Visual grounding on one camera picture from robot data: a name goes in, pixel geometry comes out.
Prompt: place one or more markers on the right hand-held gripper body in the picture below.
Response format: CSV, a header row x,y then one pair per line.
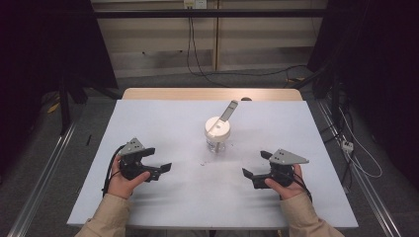
x,y
286,158

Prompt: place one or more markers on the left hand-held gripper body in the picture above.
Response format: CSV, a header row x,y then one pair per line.
x,y
131,149

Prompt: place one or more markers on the clear jar with white lid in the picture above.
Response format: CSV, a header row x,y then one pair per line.
x,y
217,130

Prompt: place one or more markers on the person's right hand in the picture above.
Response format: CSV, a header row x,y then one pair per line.
x,y
293,191

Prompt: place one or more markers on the person's left hand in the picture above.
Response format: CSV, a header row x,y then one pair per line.
x,y
120,186

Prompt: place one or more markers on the small black floor object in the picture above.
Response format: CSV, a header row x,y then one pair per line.
x,y
88,140

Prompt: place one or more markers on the small dark round object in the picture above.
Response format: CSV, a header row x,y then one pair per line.
x,y
246,98

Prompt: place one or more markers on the white power strip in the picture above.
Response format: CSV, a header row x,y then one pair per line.
x,y
348,146

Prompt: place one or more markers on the wooden table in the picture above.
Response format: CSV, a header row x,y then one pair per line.
x,y
184,94

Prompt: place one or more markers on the black metal stand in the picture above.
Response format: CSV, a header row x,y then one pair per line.
x,y
334,95
64,105

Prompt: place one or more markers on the yellow floor tape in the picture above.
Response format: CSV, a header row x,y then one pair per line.
x,y
53,108

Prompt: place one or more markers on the black curtain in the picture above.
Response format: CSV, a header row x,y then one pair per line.
x,y
39,49
378,65

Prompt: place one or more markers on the black horizontal bar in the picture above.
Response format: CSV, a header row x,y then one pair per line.
x,y
210,13

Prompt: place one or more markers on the aluminium floor rail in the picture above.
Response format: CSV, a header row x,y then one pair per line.
x,y
39,184
365,184

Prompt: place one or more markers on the vertical wooden wall strip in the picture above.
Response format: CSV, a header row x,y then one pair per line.
x,y
216,36

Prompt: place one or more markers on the white wall socket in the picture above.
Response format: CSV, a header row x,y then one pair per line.
x,y
195,3

